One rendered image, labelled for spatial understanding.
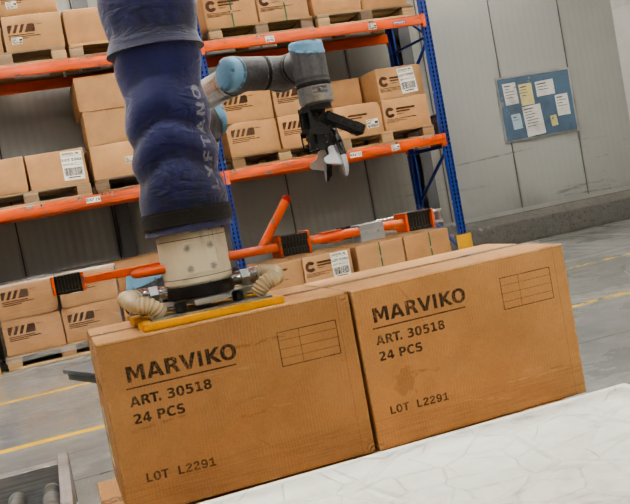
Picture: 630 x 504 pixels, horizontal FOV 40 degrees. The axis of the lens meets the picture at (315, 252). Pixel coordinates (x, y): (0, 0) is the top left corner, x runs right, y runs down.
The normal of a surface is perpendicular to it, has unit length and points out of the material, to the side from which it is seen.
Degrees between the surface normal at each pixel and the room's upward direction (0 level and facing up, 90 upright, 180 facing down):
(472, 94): 90
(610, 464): 0
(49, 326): 90
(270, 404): 90
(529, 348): 90
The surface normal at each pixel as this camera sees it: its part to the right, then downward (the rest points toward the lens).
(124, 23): -0.50, 0.29
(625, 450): -0.18, -0.98
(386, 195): 0.31, 0.00
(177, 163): 0.14, -0.26
